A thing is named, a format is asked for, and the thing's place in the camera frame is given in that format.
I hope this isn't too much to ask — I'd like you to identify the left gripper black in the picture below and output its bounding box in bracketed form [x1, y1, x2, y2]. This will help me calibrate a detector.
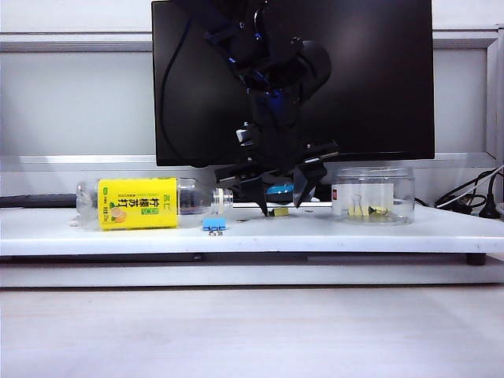
[213, 120, 341, 217]

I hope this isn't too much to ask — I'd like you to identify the blue black computer mouse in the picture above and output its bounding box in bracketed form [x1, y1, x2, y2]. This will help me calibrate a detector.
[265, 183, 295, 205]

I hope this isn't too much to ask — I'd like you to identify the silver white monitor stand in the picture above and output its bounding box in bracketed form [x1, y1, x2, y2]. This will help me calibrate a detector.
[232, 161, 334, 209]

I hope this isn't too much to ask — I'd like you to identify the blue binder clip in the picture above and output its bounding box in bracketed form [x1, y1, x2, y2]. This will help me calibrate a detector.
[201, 216, 227, 237]

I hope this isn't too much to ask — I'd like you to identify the clear plastic jar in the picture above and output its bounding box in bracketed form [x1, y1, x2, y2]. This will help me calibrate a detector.
[331, 166, 416, 226]

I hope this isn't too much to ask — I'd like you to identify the black flat computer monitor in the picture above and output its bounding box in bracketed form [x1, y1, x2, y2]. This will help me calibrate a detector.
[150, 0, 435, 168]

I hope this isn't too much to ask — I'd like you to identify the clear bottle yellow label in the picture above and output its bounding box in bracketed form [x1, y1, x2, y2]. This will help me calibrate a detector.
[75, 176, 235, 232]

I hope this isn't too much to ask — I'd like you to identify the white desktop riser board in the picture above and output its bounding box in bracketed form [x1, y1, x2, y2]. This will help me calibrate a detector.
[0, 204, 504, 256]

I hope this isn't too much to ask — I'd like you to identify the black power plug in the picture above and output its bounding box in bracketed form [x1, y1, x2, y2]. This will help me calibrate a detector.
[479, 172, 500, 220]

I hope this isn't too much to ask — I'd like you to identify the black keyboard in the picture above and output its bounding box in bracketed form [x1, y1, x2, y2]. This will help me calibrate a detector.
[0, 192, 78, 209]

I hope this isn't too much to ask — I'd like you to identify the black cable tangle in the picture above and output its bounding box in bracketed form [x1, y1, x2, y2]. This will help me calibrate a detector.
[232, 184, 259, 200]

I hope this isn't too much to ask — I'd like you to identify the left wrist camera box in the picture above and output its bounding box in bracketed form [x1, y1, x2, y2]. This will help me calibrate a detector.
[235, 124, 254, 147]

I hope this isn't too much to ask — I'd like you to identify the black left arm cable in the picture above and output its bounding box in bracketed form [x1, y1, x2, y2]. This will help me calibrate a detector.
[161, 11, 213, 169]

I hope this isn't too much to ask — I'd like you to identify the black looping cable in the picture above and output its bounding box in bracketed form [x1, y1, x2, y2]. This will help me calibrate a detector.
[413, 167, 504, 216]

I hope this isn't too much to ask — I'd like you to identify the white cable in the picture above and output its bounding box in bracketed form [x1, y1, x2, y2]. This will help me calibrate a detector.
[436, 167, 504, 209]

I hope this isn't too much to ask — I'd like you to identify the grey aluminium partition frame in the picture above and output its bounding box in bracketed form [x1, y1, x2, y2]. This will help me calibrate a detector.
[0, 25, 504, 174]

